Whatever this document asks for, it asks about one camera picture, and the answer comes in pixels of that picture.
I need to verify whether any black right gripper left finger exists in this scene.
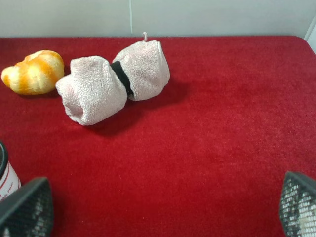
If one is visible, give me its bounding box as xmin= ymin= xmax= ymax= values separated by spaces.
xmin=0 ymin=177 xmax=54 ymax=237

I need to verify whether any red velvet table cloth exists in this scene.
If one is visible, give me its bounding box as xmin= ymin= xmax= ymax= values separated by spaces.
xmin=0 ymin=36 xmax=316 ymax=237

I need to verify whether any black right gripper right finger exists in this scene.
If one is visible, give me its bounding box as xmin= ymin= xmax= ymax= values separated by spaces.
xmin=279 ymin=171 xmax=316 ymax=237

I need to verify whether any orange plush bread toy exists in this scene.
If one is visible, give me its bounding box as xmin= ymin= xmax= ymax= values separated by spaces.
xmin=1 ymin=50 xmax=65 ymax=95

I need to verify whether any black mesh pen holder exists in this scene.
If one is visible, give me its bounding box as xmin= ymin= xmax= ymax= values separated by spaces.
xmin=0 ymin=142 xmax=21 ymax=201

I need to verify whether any pink fleece towel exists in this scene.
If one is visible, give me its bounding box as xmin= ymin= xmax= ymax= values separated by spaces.
xmin=56 ymin=39 xmax=170 ymax=126

